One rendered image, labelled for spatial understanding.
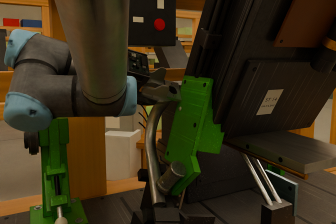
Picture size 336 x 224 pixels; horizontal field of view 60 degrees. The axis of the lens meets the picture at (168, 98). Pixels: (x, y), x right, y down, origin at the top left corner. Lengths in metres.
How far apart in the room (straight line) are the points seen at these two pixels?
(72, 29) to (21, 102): 0.22
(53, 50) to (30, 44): 0.04
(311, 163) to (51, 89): 0.47
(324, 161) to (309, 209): 0.35
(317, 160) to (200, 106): 0.24
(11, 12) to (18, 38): 10.00
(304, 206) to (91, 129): 0.66
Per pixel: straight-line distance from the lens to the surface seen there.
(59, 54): 0.59
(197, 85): 0.65
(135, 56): 0.63
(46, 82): 0.53
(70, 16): 0.30
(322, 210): 0.96
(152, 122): 0.76
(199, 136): 0.62
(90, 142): 0.94
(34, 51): 0.58
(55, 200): 0.75
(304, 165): 0.58
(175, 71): 1.10
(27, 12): 10.62
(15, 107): 0.51
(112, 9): 0.29
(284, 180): 0.74
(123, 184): 1.07
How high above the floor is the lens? 1.31
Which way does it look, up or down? 8 degrees down
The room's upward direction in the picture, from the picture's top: straight up
